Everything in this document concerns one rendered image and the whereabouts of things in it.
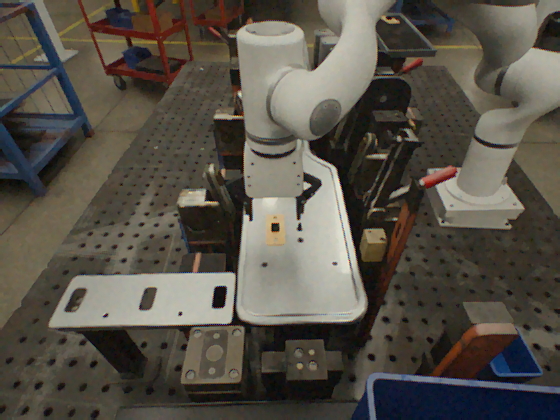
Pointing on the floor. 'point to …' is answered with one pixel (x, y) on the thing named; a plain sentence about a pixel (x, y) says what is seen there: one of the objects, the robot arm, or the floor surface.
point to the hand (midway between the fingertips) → (274, 212)
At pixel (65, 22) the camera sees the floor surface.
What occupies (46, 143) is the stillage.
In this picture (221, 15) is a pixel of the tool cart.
